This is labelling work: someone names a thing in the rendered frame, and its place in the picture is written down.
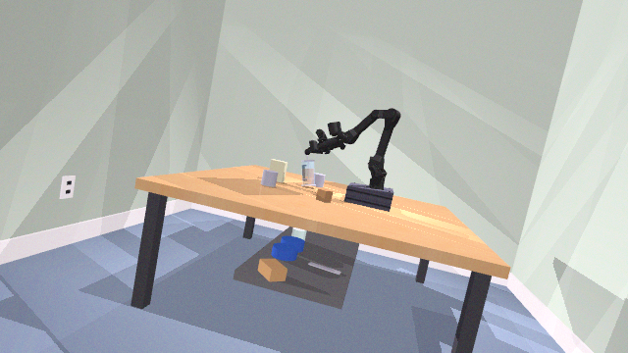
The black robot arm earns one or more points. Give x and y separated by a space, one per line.
376 163

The white block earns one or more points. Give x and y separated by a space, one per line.
280 167

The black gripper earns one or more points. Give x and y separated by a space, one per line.
319 148

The french press coffee maker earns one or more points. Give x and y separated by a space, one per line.
308 174

